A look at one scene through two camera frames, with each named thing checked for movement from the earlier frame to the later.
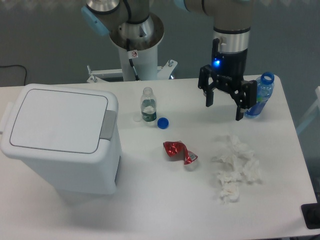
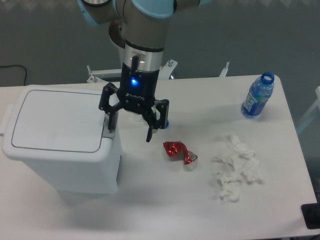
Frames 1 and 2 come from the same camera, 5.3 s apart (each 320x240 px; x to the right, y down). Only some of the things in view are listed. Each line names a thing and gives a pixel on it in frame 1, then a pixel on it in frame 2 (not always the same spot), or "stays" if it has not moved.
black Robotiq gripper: (228, 70) to (137, 91)
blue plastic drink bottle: (265, 86) stays
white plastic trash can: (71, 137) stays
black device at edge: (311, 213) stays
